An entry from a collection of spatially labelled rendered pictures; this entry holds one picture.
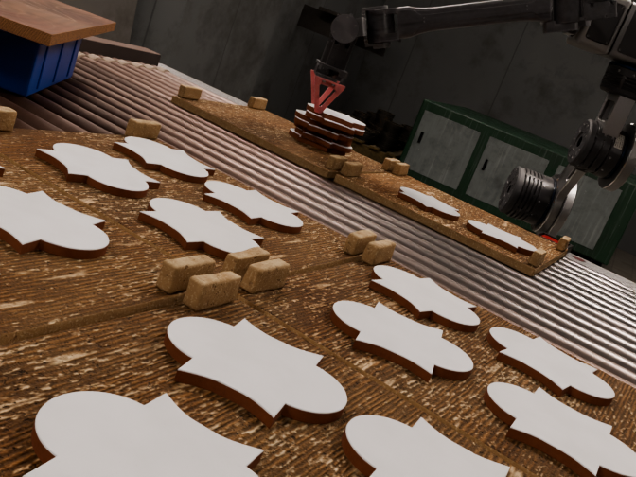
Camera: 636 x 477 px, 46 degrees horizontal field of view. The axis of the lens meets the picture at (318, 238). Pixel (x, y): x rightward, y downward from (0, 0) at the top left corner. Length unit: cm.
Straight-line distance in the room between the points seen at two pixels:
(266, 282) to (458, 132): 659
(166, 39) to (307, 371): 497
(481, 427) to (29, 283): 37
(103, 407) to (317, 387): 17
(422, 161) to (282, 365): 681
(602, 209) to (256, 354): 661
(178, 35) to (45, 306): 491
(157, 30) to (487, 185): 339
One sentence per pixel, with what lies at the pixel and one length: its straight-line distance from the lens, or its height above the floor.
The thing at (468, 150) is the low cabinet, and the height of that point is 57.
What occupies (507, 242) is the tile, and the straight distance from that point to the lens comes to 139.
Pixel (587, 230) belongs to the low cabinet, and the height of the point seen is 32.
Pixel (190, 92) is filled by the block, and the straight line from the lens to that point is 167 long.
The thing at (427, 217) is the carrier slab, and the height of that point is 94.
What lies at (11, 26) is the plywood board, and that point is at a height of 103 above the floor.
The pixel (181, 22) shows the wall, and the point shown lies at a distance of 543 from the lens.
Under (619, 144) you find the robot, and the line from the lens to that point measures 228.
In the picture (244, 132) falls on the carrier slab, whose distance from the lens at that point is 154.
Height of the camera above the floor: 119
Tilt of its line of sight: 15 degrees down
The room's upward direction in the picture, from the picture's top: 21 degrees clockwise
